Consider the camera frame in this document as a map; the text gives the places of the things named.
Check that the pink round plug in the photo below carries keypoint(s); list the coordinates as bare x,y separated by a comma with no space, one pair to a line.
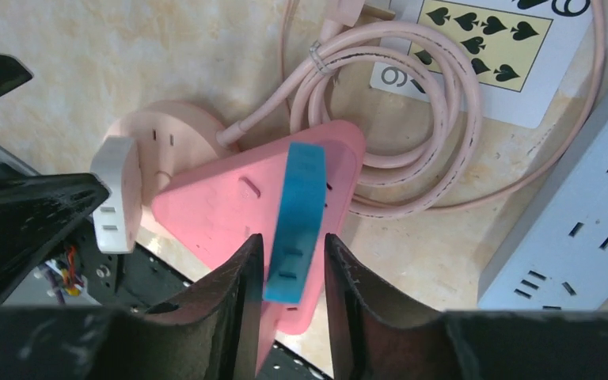
422,149

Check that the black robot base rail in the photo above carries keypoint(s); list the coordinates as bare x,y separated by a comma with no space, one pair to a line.
139,280

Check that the pink triangular power strip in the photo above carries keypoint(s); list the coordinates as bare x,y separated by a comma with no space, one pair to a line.
214,208

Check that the blue small block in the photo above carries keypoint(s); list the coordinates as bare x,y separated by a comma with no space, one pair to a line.
298,224

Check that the white adapter plug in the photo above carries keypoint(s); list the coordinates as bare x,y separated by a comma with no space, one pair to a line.
117,220

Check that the grey-blue power strip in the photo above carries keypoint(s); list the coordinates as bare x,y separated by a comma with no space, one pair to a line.
556,257

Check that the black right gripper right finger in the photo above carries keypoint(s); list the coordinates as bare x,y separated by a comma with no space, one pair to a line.
377,331

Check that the pale pink round socket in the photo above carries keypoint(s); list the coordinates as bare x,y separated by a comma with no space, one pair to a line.
172,137

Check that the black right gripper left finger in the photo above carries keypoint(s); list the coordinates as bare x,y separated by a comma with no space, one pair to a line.
208,331

